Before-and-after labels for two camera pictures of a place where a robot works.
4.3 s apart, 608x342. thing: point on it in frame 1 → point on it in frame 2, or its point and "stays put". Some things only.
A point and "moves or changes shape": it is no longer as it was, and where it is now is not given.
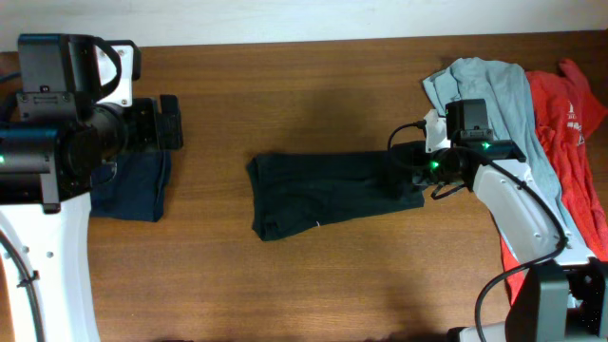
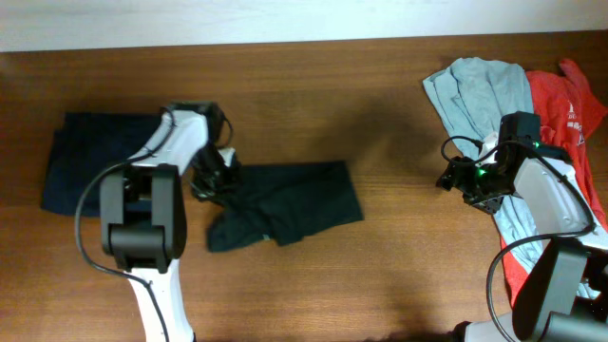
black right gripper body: x=435 y=164 → x=481 y=185
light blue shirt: x=511 y=110 stays put
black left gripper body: x=137 y=128 → x=213 y=177
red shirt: x=569 y=117 stays put
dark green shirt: x=290 y=192 moves or changes shape
